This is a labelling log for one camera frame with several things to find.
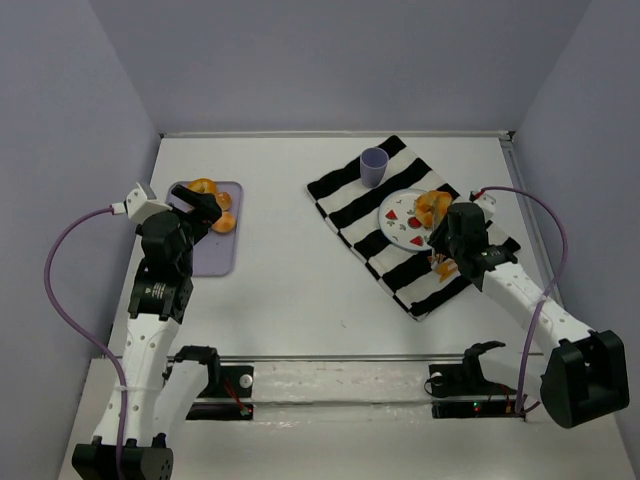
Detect metal food tongs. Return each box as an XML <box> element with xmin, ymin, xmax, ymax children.
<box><xmin>430</xmin><ymin>191</ymin><xmax>452</xmax><ymax>266</ymax></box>

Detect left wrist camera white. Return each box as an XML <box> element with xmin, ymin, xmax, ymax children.
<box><xmin>110</xmin><ymin>182</ymin><xmax>171</xmax><ymax>224</ymax></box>

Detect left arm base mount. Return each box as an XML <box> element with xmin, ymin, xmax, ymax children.
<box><xmin>186</xmin><ymin>364</ymin><xmax>254</xmax><ymax>421</ymax></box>

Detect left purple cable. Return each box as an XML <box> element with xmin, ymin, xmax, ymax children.
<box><xmin>43</xmin><ymin>207</ymin><xmax>126</xmax><ymax>479</ymax></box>

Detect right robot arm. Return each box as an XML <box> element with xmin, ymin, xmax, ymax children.
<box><xmin>429</xmin><ymin>202</ymin><xmax>630</xmax><ymax>429</ymax></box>

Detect watermelon pattern plate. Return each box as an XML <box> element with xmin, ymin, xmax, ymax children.
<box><xmin>378</xmin><ymin>189</ymin><xmax>432</xmax><ymax>252</ymax></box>

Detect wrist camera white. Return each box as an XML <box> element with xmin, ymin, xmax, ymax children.
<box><xmin>469</xmin><ymin>190</ymin><xmax>496</xmax><ymax>221</ymax></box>
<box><xmin>110</xmin><ymin>182</ymin><xmax>171</xmax><ymax>224</ymax></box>

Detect lilac plastic tray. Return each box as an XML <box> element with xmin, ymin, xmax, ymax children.
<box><xmin>193</xmin><ymin>181</ymin><xmax>244</xmax><ymax>278</ymax></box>

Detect small golden bread roll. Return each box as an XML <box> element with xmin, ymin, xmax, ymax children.
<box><xmin>211</xmin><ymin>211</ymin><xmax>237</xmax><ymax>234</ymax></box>

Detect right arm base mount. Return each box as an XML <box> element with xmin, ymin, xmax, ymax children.
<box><xmin>423</xmin><ymin>340</ymin><xmax>546</xmax><ymax>419</ymax></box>

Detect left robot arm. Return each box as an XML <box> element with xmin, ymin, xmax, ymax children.
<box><xmin>72</xmin><ymin>184</ymin><xmax>222</xmax><ymax>479</ymax></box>

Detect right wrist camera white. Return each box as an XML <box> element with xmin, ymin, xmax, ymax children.
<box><xmin>469</xmin><ymin>190</ymin><xmax>496</xmax><ymax>221</ymax></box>

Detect orange plastic fork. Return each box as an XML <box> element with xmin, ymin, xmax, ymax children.
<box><xmin>428</xmin><ymin>254</ymin><xmax>458</xmax><ymax>283</ymax></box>

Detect metal table edge rail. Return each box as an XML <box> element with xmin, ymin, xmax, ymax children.
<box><xmin>160</xmin><ymin>130</ymin><xmax>512</xmax><ymax>141</ymax></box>

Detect large orange bread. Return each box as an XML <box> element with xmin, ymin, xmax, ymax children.
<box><xmin>414</xmin><ymin>190</ymin><xmax>439</xmax><ymax>229</ymax></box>

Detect lilac plastic cup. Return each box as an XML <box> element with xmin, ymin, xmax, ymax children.
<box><xmin>359</xmin><ymin>147</ymin><xmax>389</xmax><ymax>188</ymax></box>

